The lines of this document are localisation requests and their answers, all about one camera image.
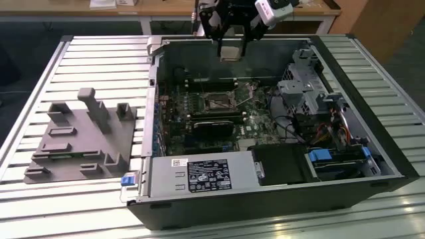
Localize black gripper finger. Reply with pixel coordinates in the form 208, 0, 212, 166
241, 14, 267, 57
199, 4, 224, 57

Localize silver CPU chip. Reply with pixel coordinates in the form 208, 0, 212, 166
220, 46, 243, 62

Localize black CPU socket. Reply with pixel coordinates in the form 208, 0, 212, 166
203, 91, 239, 112

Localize black RAM stick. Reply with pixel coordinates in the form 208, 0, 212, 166
189, 112, 243, 123
185, 77, 239, 92

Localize grey metal disk bay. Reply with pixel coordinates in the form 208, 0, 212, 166
277, 48, 349, 117

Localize white box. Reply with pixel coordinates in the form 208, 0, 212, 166
90, 0, 118, 10

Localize green motherboard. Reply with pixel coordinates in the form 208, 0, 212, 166
156, 79, 283, 156

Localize wooden cabinet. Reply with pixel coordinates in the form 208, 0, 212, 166
331, 0, 425, 64

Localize black graphics card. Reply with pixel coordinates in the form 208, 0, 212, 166
191, 120, 235, 137

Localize small silver heat sink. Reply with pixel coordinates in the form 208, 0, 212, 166
237, 139, 259, 150

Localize wooden desk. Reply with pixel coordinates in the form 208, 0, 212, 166
0, 0, 343, 35

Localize hard disk in blue carrier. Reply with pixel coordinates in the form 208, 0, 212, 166
305, 146, 381, 180

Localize black plastic fan shroud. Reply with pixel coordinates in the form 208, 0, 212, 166
251, 143, 315, 186

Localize grey parts rack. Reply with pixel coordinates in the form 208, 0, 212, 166
23, 87, 138, 185

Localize silver power supply unit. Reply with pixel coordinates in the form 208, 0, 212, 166
146, 150, 260, 199

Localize blue case latch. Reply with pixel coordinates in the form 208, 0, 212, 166
122, 172, 139, 187

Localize black open PC case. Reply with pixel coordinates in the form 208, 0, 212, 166
126, 34, 420, 231

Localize thin cable brass connector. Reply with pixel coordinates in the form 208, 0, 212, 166
191, 0, 201, 35

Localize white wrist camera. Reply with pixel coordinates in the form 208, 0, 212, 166
255, 0, 295, 28

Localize orange and yellow wires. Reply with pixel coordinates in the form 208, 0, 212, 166
312, 121, 353, 146

